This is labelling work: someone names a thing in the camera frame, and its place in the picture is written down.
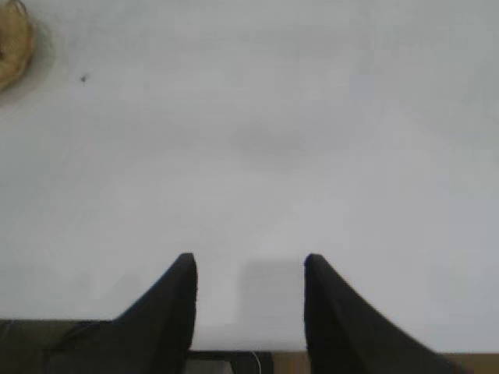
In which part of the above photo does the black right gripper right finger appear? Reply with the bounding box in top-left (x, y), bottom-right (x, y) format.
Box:
top-left (304, 253), bottom-right (469, 374)

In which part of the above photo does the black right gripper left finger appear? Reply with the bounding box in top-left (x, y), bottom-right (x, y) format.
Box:
top-left (77, 252), bottom-right (199, 374)

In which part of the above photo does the yellow woven wicker basket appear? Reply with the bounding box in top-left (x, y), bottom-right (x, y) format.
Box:
top-left (0, 0), bottom-right (36, 94)

